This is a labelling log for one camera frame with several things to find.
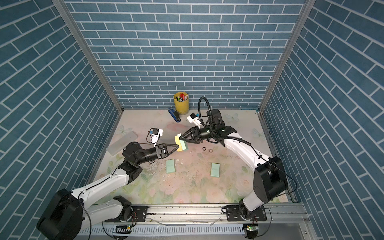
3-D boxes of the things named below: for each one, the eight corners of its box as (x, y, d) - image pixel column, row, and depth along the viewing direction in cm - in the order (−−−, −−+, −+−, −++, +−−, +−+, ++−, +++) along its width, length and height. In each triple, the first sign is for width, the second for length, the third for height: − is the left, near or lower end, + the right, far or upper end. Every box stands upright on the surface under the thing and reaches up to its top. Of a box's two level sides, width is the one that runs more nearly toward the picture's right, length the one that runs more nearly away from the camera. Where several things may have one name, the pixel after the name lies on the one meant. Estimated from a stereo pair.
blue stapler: (177, 123, 115) (176, 119, 111) (168, 112, 122) (167, 108, 119) (182, 120, 117) (181, 116, 113) (172, 109, 124) (172, 105, 121)
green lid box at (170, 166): (166, 173, 89) (166, 171, 87) (166, 161, 94) (166, 159, 92) (175, 172, 90) (174, 170, 88) (175, 160, 95) (174, 158, 93)
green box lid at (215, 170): (210, 176, 88) (210, 174, 86) (211, 164, 93) (211, 162, 91) (219, 177, 88) (219, 175, 86) (219, 165, 93) (220, 163, 91)
